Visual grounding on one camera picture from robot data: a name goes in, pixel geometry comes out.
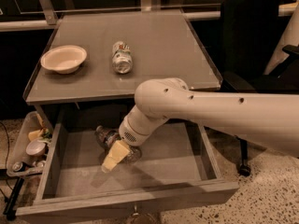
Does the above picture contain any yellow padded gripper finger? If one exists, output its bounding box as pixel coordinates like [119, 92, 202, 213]
[101, 140, 130, 173]

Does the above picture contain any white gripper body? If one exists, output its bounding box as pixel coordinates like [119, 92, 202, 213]
[119, 105, 167, 147]

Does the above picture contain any clear plastic water bottle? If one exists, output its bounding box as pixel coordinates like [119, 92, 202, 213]
[95, 125, 142, 164]

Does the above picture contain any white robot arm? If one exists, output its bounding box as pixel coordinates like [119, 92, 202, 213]
[102, 78, 299, 173]

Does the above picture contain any grey wooden open drawer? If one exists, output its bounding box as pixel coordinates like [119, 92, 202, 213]
[17, 114, 238, 224]

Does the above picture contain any grey counter cabinet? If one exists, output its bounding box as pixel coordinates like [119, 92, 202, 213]
[24, 10, 221, 121]

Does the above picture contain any green soda can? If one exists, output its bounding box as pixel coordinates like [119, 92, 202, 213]
[112, 41, 133, 75]

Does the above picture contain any white lidded cup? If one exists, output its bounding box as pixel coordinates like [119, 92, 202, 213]
[26, 140, 46, 157]

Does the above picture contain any yellow item in bin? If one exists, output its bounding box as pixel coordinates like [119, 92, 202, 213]
[28, 129, 44, 141]

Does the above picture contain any clear plastic bin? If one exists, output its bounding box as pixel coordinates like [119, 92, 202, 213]
[7, 111, 52, 176]

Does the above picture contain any white paper bowl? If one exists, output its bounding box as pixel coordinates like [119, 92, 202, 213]
[40, 45, 87, 75]

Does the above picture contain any small can in bin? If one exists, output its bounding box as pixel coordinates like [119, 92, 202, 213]
[12, 161, 25, 173]

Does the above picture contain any black stand leg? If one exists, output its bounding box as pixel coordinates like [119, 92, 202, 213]
[3, 177, 24, 221]

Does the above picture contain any black office chair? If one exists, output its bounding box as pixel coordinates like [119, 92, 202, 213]
[220, 0, 298, 176]

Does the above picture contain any metal railing bar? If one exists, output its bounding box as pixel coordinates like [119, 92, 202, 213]
[0, 0, 299, 33]

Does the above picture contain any metal drawer handle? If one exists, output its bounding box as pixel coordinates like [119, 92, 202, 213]
[125, 204, 160, 224]

